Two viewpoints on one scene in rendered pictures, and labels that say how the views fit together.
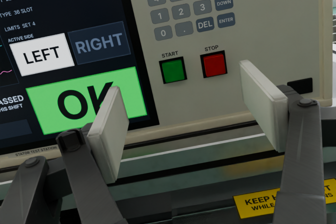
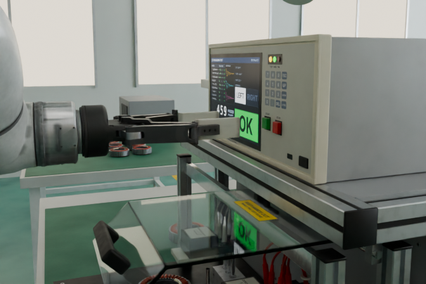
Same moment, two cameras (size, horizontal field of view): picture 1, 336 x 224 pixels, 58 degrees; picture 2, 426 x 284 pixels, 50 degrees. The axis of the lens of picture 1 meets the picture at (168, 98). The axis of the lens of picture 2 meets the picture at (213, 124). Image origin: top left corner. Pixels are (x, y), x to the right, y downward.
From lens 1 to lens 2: 67 cm
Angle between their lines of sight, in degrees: 66
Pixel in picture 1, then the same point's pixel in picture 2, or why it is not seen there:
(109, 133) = (187, 117)
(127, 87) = (255, 123)
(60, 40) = (244, 90)
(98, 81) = (249, 116)
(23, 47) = (237, 89)
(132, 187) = (236, 174)
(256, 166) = (267, 193)
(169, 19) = (269, 96)
